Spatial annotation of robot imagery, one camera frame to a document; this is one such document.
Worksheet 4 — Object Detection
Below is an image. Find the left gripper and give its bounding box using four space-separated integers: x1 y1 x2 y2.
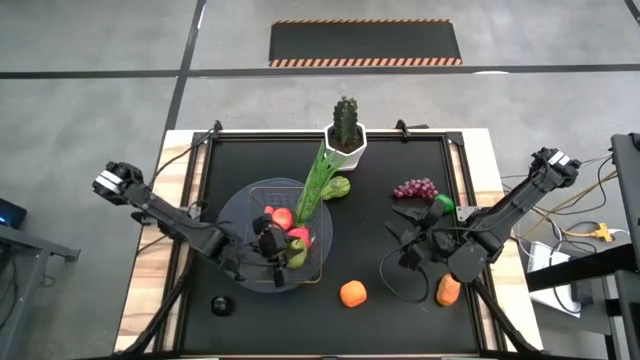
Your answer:
252 213 292 290

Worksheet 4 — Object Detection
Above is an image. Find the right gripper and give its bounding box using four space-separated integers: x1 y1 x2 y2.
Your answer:
384 199 454 270

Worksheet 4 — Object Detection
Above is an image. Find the green pear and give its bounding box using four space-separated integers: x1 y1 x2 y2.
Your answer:
284 238 310 270

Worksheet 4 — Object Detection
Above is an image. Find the red bell pepper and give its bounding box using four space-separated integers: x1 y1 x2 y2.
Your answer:
287 226 314 250

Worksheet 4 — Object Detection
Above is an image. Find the red apple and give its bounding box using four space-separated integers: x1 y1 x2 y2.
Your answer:
264 204 296 232

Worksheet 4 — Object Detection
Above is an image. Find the purple grape bunch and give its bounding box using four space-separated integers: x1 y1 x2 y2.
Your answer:
392 177 440 201

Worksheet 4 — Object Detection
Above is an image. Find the small dark green lime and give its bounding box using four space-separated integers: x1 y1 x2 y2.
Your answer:
432 193 456 215

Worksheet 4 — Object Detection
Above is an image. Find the yellow-orange oblong fruit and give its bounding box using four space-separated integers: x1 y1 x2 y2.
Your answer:
435 273 462 308

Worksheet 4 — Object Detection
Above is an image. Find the light green chayote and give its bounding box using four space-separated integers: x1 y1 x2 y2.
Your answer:
320 175 352 202

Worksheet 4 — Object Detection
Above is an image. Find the round orange fruit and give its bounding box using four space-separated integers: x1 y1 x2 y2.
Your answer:
339 279 368 309

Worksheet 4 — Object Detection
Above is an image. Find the white hexagonal plant pot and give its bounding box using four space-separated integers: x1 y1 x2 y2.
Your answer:
323 122 368 172

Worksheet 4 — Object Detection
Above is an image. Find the green cactus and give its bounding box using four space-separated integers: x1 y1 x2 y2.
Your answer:
332 95 360 149

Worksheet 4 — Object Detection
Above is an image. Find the black diagonal rig strut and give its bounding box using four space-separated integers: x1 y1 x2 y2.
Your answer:
117 259 194 357
467 277 539 357

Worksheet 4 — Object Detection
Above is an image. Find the white box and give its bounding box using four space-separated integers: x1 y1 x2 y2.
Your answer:
527 240 584 319

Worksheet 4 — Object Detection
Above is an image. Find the black desk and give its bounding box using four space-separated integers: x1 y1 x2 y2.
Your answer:
524 243 640 360

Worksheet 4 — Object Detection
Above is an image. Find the black hazard-striped floor mat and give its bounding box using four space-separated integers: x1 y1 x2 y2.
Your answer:
268 18 464 69

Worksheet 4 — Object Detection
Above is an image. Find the dark grey panel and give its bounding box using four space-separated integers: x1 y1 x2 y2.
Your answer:
609 132 640 261

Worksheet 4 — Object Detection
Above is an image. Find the grey desk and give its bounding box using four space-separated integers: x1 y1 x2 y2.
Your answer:
0 222 81 360

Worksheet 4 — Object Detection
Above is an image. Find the dark device with blue light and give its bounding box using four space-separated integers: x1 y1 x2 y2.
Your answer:
0 197 29 231

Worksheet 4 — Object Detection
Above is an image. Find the black right camera cable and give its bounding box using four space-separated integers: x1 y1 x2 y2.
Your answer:
378 247 432 304

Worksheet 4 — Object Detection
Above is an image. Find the black wire basket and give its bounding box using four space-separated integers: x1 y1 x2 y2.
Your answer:
243 185 326 285

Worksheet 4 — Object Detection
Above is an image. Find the black table frame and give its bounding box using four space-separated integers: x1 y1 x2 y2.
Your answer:
177 128 496 357

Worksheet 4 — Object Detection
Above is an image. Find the yellow power cable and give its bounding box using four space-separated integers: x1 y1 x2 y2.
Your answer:
562 169 619 245

